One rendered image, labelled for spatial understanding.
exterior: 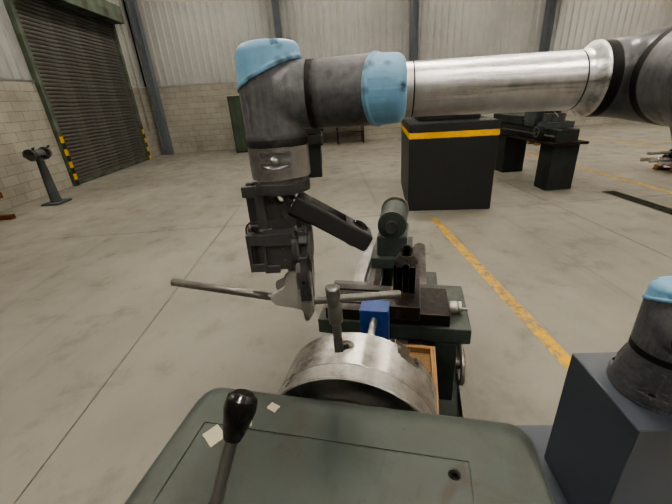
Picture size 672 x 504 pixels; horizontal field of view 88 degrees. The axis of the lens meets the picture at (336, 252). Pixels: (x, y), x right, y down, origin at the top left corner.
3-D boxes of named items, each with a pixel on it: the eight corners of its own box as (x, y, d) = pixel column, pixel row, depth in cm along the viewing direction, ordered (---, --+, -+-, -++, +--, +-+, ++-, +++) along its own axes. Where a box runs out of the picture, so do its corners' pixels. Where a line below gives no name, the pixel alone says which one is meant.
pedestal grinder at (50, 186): (58, 205, 703) (35, 147, 657) (40, 206, 703) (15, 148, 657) (73, 199, 746) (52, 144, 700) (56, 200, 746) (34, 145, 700)
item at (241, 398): (251, 452, 33) (242, 416, 31) (220, 447, 33) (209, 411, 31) (267, 417, 36) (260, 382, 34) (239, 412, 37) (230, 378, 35)
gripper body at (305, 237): (262, 255, 53) (250, 176, 49) (318, 252, 53) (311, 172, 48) (251, 278, 46) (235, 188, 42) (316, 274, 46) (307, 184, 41)
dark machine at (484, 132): (490, 209, 513) (509, 59, 434) (407, 211, 529) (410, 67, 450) (463, 181, 677) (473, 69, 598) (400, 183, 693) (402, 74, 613)
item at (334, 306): (345, 344, 56) (339, 282, 52) (346, 353, 54) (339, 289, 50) (332, 345, 57) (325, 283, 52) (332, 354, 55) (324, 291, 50)
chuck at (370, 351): (443, 491, 68) (435, 365, 56) (292, 474, 76) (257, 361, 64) (440, 449, 76) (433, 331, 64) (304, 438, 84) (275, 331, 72)
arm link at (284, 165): (310, 140, 47) (305, 146, 39) (313, 174, 48) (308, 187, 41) (254, 144, 47) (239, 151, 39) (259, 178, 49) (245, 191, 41)
